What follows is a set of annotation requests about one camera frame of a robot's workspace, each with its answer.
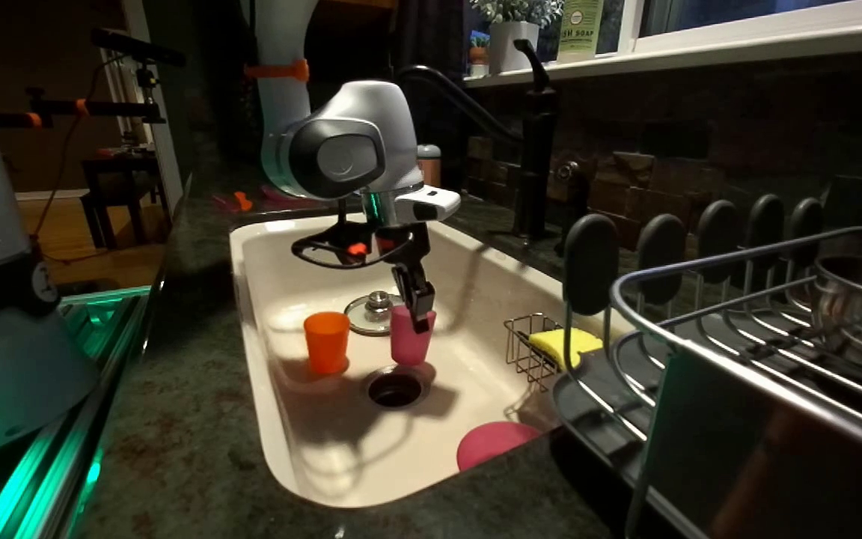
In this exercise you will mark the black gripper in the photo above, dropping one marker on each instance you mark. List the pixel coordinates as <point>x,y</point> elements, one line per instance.
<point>363,243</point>

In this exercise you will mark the pink plastic cup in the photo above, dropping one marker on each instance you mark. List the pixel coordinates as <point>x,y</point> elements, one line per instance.
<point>412,336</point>

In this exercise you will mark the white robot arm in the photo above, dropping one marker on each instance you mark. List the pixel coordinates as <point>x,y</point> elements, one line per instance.
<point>361,142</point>

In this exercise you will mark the orange plastic cup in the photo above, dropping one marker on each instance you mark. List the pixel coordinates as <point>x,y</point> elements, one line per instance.
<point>328,342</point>

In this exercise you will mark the white kitchen sink basin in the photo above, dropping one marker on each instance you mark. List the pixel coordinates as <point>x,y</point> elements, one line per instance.
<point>363,438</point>

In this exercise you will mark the metal dish drying rack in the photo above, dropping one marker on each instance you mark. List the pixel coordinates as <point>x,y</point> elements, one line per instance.
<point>711,395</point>

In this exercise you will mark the glass pot lid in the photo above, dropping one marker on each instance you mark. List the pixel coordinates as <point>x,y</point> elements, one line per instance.
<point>373,314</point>

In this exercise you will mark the yellow sponge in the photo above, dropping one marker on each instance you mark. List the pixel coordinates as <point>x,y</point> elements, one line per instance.
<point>563,350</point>

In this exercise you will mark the dark bronze faucet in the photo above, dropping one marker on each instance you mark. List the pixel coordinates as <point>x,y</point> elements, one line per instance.
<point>533,142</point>

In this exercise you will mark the white potted plant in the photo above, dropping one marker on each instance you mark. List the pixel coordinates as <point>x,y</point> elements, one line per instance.
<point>514,22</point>

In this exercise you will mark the dark wooden stool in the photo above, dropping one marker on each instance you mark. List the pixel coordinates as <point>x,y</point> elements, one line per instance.
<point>117,181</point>

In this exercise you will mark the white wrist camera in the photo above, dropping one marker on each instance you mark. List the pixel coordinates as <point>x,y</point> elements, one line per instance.
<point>427,206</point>

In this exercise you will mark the wire sponge caddy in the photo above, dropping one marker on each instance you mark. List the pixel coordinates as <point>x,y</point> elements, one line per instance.
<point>530,366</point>

